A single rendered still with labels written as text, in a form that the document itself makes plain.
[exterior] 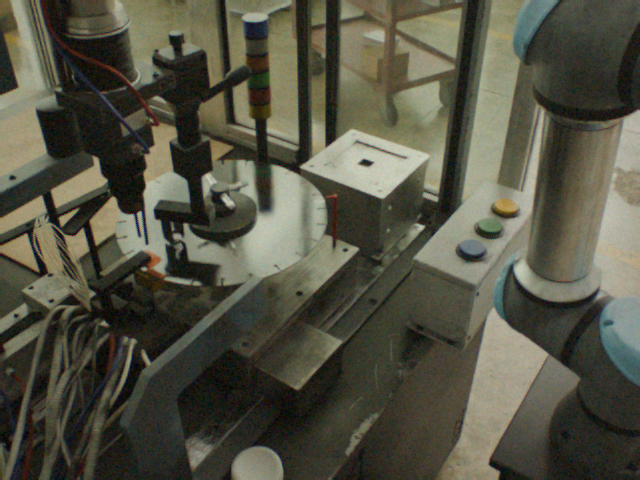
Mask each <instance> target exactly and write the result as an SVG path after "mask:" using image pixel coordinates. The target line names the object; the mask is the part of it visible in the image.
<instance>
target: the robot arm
mask: <svg viewBox="0 0 640 480"><path fill-rule="evenodd" d="M512 45H513V51H514V54H515V55H516V56H517V57H518V59H519V60H521V62H522V63H523V64H525V65H528V66H532V65H533V67H534V76H533V85H532V96H533V99H534V101H535V102H536V103H537V105H538V106H539V107H541V108H542V109H543V110H544V111H543V120H542V128H541V136H540V144H539V151H538V155H539V160H538V168H537V176H536V184H535V193H534V201H533V208H532V216H531V225H530V233H529V241H528V245H526V246H525V247H523V248H521V249H519V250H518V251H516V253H515V254H513V255H512V256H511V257H510V258H509V259H508V260H507V261H506V263H505V264H504V265H503V267H502V268H501V270H500V277H499V278H497V279H496V282H495V285H494V290H493V304H494V307H495V310H496V313H497V314H498V316H499V317H500V318H501V319H502V320H504V321H505V322H506V323H507V324H508V326H509V327H510V328H511V329H513V330H514V331H516V332H517V333H520V334H522V335H523V336H525V337H526V338H527V339H529V340H530V341H531V342H533V343H534V344H536V345H537V346H538V347H540V348H541V349H542V350H544V351H545V352H546V353H548V354H549V355H551V356H552V357H553V358H555V359H556V360H557V361H559V362H560V363H561V364H563V365H564V366H565V367H567V368H568V369H569V371H571V372H572V373H574V374H575V375H576V376H578V377H579V378H580V379H579V381H578V384H577V385H576V386H575V387H574V388H573V389H572V390H571V391H570V392H568V393H567V394H566V395H565V396H564V397H563V398H562V399H561V400H560V401H559V403H558V404H557V406H556V408H555V410H554V414H553V417H552V420H551V435H552V439H553V442H554V443H553V444H554V446H555V448H556V450H557V451H558V453H559V454H560V455H561V457H562V458H563V459H564V460H565V461H566V462H567V463H568V464H569V465H570V466H571V467H573V468H574V469H575V470H577V471H578V472H580V473H581V474H583V475H585V476H587V477H589V478H591V479H593V480H640V298H639V297H638V296H635V295H626V296H620V297H617V299H616V298H614V296H613V295H611V294H609V293H608V292H606V291H605V290H603V289H601V288H600V284H601V280H602V269H601V266H600V263H599V262H598V260H597V259H596V257H595V251H596V246H597V242H598V238H599V233H600V229H601V224H602V220H603V215H604V210H605V206H606V201H607V197H608V193H609V188H610V184H611V179H612V174H613V170H614V165H615V161H616V156H617V152H618V148H619V143H620V139H621V134H622V130H623V125H624V120H625V118H627V117H629V116H631V115H633V114H635V113H636V112H637V111H638V110H640V0H525V2H524V4H523V6H522V8H521V10H520V12H519V14H518V17H517V21H516V24H515V27H514V32H513V39H512Z"/></svg>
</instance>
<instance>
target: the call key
mask: <svg viewBox="0 0 640 480"><path fill-rule="evenodd" d="M494 209H495V210H496V211H497V212H499V213H501V214H504V215H512V214H515V213H516V212H517V209H518V206H517V204H516V203H515V202H514V201H512V200H509V199H500V200H497V201H496V202H495V205H494Z"/></svg>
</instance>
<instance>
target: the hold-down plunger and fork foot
mask: <svg viewBox="0 0 640 480"><path fill-rule="evenodd" d="M187 187H188V194H189V202H190V203H186V202H177V201H169V200H159V201H158V202H157V204H156V205H155V207H154V208H153V213H154V218H155V219H156V220H160V224H161V230H162V235H163V238H164V239H166V240H167V241H169V242H170V243H171V244H173V243H175V242H174V236H173V230H172V224H171V221H173V226H174V229H177V230H178V231H179V232H180V234H181V237H182V238H184V237H185V232H184V226H183V224H189V225H197V226H207V227H211V225H212V222H213V220H214V218H215V216H216V215H215V206H212V205H206V200H205V191H204V183H203V178H201V179H199V180H193V181H191V182H188V181H187Z"/></svg>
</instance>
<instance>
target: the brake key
mask: <svg viewBox="0 0 640 480"><path fill-rule="evenodd" d="M459 252H460V253H461V254H462V255H463V256H465V257H467V258H472V259H476V258H481V257H483V256H484V254H485V246H484V244H483V243H482V242H480V241H478V240H473V239H467V240H464V241H462V242H461V243H460V246H459Z"/></svg>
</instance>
